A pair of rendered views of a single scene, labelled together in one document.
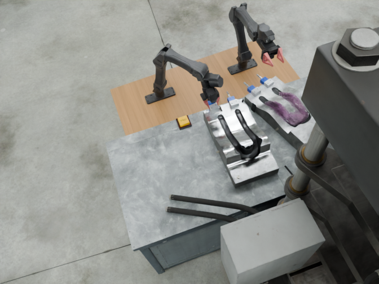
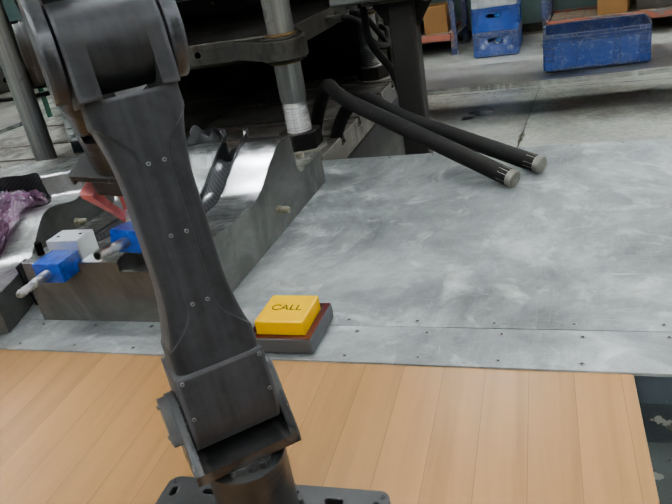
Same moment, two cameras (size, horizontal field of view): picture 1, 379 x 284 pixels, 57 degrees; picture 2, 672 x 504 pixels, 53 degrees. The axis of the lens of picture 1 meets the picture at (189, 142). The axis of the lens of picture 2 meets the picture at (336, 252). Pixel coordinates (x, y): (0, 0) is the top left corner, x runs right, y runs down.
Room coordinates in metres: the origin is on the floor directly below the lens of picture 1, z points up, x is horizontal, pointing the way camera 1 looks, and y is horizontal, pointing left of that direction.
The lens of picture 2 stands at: (1.80, 0.45, 1.22)
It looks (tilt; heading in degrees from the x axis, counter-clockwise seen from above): 25 degrees down; 213
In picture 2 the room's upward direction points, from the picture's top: 10 degrees counter-clockwise
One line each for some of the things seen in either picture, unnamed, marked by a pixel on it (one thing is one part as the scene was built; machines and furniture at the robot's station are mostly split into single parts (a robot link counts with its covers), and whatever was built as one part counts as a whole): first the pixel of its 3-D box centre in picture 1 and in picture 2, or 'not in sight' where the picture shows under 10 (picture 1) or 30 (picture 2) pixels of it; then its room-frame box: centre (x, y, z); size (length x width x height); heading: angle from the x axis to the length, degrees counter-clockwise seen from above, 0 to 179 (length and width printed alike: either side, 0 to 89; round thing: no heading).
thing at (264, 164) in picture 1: (239, 138); (195, 202); (1.04, -0.29, 0.87); 0.50 x 0.26 x 0.14; 11
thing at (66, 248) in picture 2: (230, 99); (53, 269); (1.31, -0.29, 0.89); 0.13 x 0.05 x 0.05; 11
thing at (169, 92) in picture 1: (159, 92); (254, 487); (1.50, 0.15, 0.84); 0.20 x 0.07 x 0.08; 104
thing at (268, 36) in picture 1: (269, 41); not in sight; (1.38, -0.50, 1.25); 0.07 x 0.06 x 0.11; 104
